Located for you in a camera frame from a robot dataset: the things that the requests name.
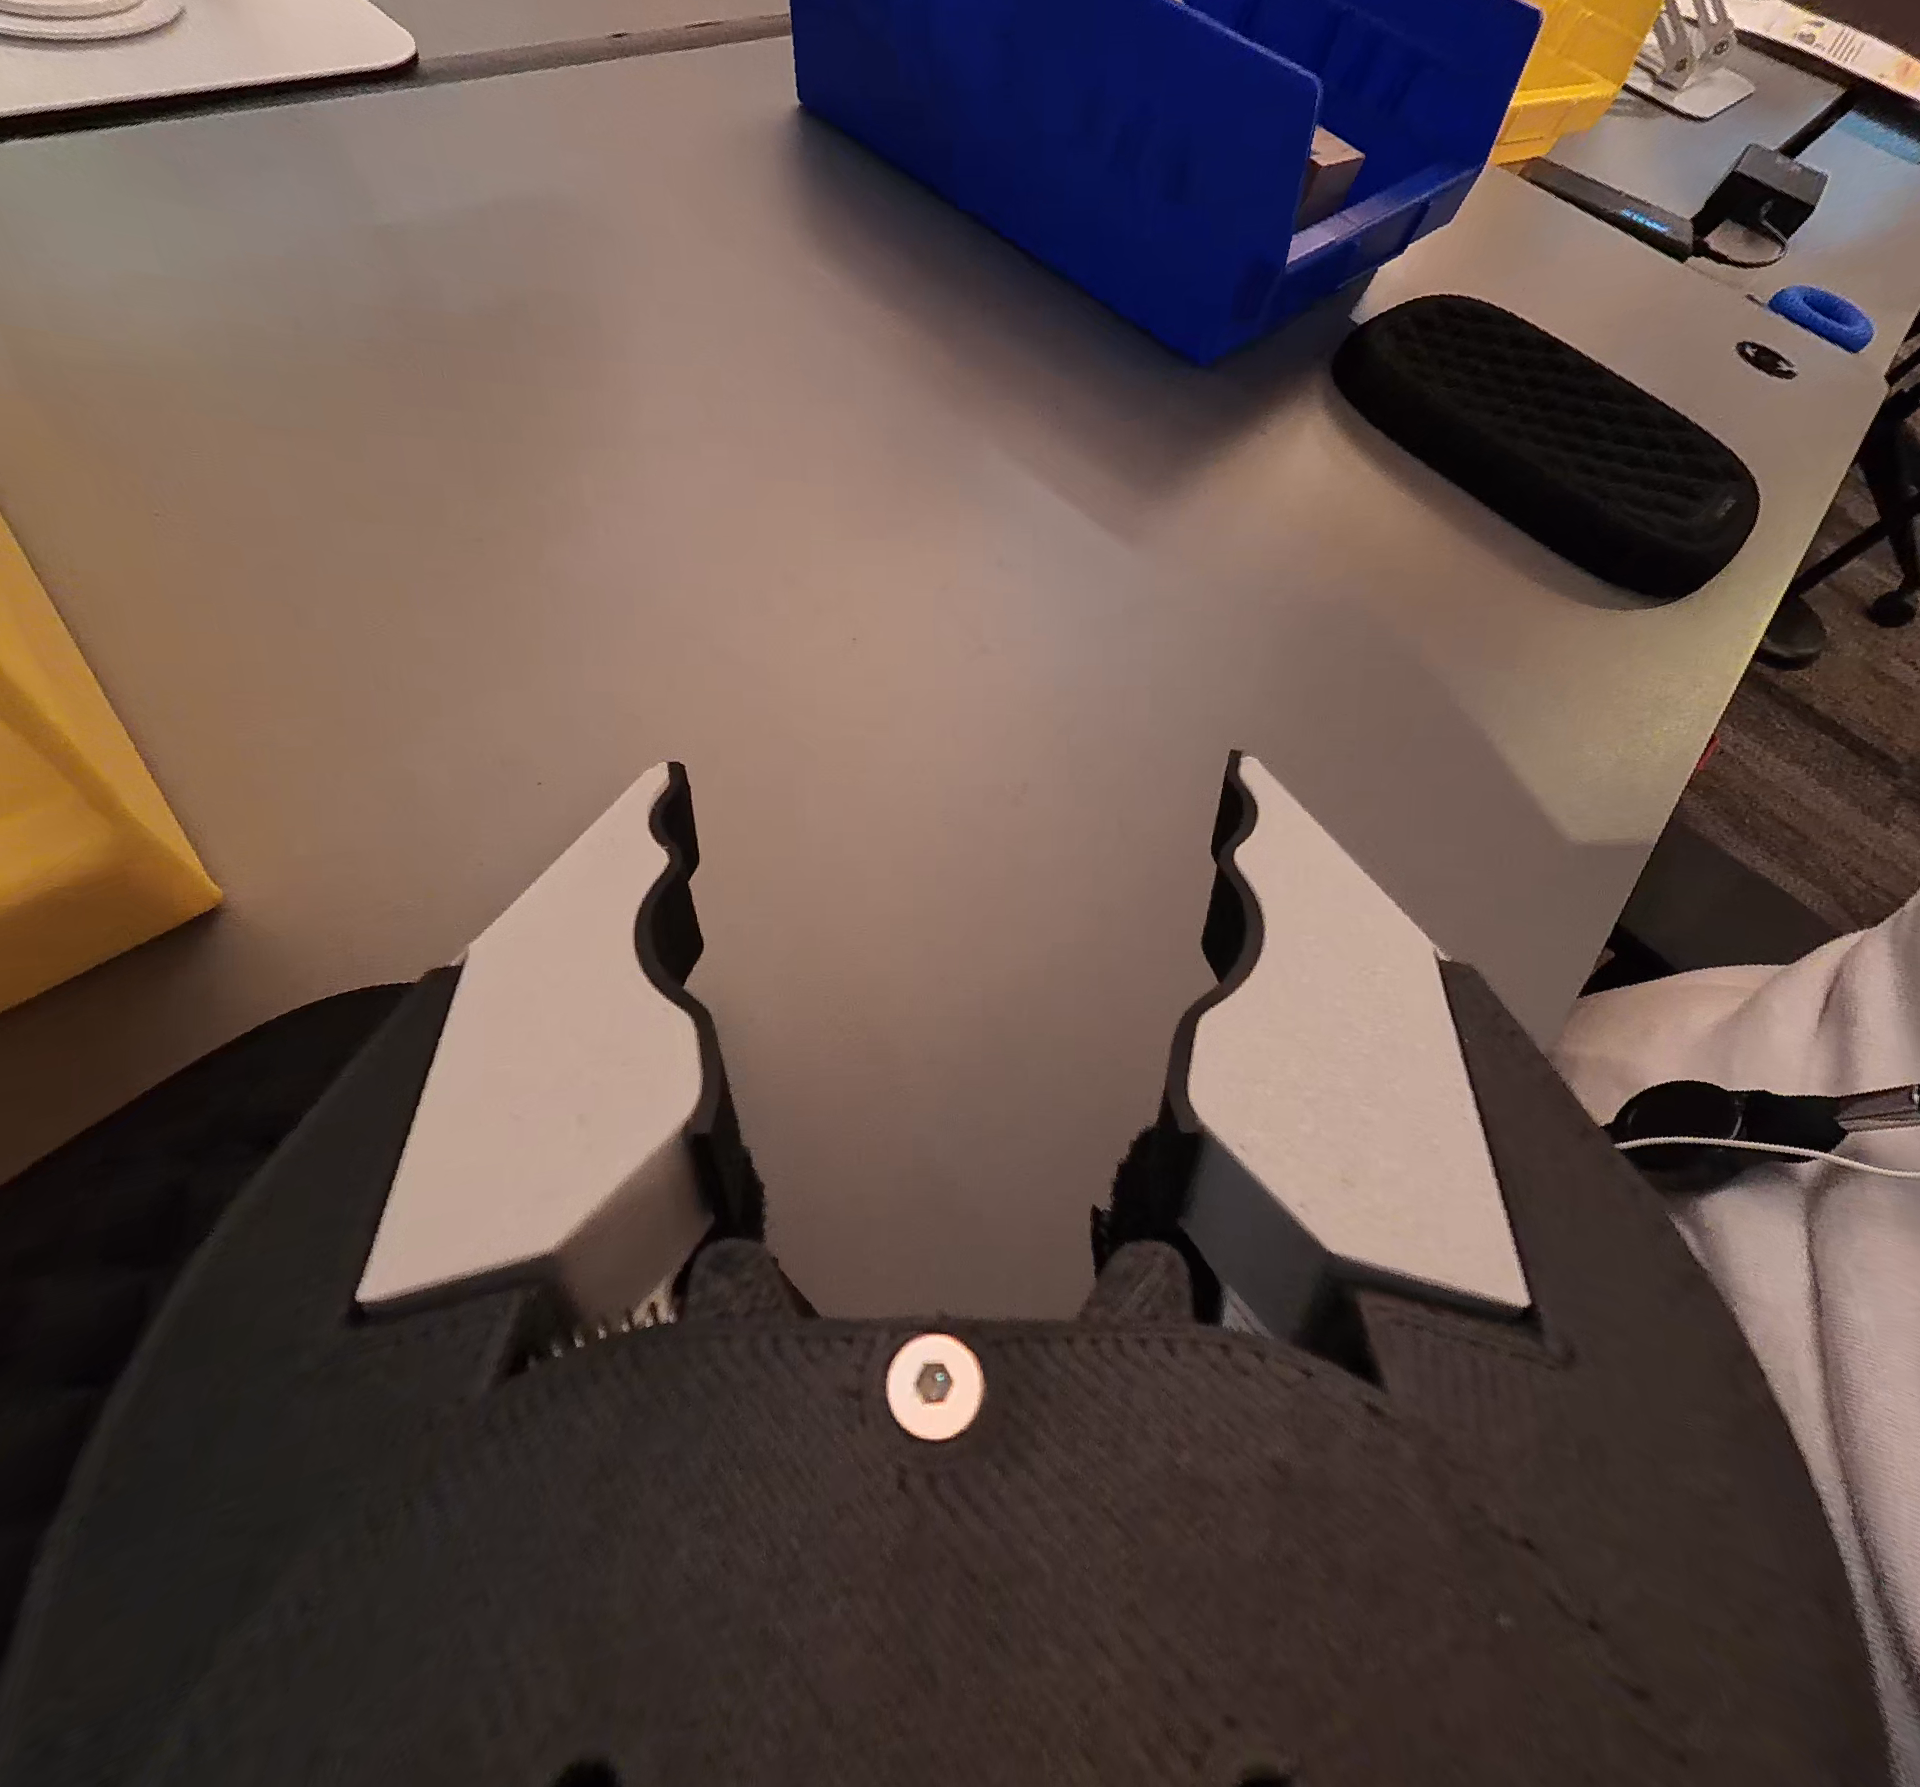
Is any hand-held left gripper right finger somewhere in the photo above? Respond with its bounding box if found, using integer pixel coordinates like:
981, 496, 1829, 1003
1160, 748, 1538, 1352

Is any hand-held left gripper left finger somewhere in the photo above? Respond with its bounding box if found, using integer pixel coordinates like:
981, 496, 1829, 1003
355, 762, 768, 1321

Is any blue plastic bin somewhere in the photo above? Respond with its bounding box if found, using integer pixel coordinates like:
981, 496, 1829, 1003
775, 0, 1548, 368

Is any plain wooden cube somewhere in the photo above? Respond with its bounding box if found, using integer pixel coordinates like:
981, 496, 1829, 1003
1303, 128, 1371, 232

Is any black adapter box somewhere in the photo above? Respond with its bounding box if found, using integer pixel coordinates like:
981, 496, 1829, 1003
1693, 143, 1832, 271

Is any black clip-on microphone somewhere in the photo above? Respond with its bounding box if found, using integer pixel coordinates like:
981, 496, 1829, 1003
1606, 1078, 1920, 1191

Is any yellow plastic bin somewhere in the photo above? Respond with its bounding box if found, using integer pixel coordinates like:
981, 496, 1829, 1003
1246, 0, 1670, 170
0, 513, 225, 1016

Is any black usb hub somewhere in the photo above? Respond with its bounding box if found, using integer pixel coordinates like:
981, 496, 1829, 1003
1523, 156, 1700, 262

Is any person's white garment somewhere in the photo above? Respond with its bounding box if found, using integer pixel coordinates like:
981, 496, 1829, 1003
1553, 893, 1920, 1787

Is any black chair base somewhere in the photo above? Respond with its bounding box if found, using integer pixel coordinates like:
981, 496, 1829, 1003
1755, 317, 1920, 671

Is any printed paper sheet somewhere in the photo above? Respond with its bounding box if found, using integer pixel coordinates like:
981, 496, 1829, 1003
1748, 0, 1920, 102

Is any blue ring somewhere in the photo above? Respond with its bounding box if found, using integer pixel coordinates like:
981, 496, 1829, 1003
1770, 285, 1881, 352

